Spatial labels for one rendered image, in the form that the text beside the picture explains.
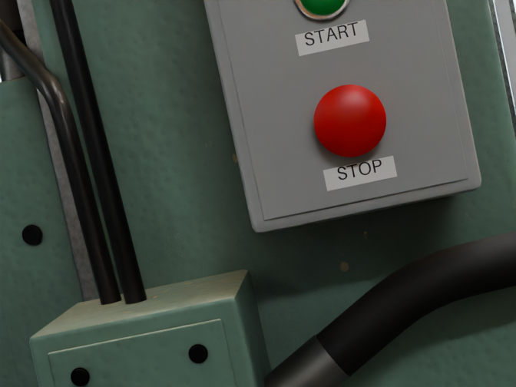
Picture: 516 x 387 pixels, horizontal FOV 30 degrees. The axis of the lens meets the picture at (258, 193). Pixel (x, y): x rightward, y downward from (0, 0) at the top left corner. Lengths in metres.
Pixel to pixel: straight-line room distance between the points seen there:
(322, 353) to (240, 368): 0.05
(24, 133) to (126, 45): 0.09
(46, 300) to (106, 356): 0.14
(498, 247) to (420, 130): 0.07
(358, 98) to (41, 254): 0.21
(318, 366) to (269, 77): 0.13
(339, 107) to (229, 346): 0.11
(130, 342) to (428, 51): 0.17
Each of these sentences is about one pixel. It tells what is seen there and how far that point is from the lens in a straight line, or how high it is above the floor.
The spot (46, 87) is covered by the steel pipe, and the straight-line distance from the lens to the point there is 0.47.
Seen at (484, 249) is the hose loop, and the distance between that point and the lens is 0.44.
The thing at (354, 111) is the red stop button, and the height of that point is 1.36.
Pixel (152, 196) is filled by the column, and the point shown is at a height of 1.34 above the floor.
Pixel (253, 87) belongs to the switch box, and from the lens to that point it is 0.41.
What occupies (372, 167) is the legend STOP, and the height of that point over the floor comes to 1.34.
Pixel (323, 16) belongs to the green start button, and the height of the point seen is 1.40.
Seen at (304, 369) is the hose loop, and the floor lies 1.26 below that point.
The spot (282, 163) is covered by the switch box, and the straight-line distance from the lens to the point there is 0.41.
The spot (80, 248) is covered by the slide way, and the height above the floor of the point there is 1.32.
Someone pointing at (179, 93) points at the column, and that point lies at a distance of 0.47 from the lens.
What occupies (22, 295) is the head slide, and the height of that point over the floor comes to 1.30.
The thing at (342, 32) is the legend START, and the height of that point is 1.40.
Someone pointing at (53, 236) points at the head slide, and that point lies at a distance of 0.53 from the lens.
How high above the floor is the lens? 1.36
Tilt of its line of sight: 3 degrees down
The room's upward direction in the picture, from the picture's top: 12 degrees counter-clockwise
